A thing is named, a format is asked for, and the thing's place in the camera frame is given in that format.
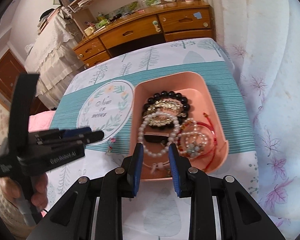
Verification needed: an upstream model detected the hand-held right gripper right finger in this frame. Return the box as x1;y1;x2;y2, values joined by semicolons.
168;144;287;240

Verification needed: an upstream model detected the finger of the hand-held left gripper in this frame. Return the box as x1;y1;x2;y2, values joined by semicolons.
36;131;105;148
35;127;92;140

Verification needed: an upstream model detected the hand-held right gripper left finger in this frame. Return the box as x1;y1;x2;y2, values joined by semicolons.
26;142;144;240

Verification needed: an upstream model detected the pink strap smartwatch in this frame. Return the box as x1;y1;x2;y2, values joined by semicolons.
143;130;170;145

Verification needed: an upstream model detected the pearl necklace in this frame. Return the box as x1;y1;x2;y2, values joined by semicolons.
138;112;181;157

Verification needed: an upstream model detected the small white bead bracelet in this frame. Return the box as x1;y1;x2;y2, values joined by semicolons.
181;122;208;159

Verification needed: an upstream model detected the red string bracelet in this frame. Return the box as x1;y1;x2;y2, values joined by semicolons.
177;112;217;159

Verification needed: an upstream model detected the gold bracelet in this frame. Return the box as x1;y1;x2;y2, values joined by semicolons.
146;100;188;130

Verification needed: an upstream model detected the black bead bracelet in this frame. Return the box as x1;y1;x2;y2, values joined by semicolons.
143;91;190;117

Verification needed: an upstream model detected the pink plastic drawer box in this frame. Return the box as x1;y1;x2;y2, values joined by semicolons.
128;72;229;182

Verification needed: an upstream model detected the person's left forearm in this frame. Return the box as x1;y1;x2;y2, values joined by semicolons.
0;187;30;239

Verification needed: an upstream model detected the person's left hand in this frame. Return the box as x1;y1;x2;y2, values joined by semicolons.
0;174;50;207

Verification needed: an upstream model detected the pink blanket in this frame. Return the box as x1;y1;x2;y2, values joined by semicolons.
29;111;57;132

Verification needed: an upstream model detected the white lace cloth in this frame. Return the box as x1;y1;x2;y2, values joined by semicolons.
24;10;88;105

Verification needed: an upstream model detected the brown wooden door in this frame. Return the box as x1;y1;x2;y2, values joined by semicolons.
0;49;28;110

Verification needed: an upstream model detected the wooden desk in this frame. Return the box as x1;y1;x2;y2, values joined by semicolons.
73;1;217;67

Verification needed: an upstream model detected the stack of books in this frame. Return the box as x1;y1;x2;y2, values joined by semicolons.
37;9;63;32

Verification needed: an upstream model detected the white leaf print curtain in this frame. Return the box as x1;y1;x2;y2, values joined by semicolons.
210;0;300;220

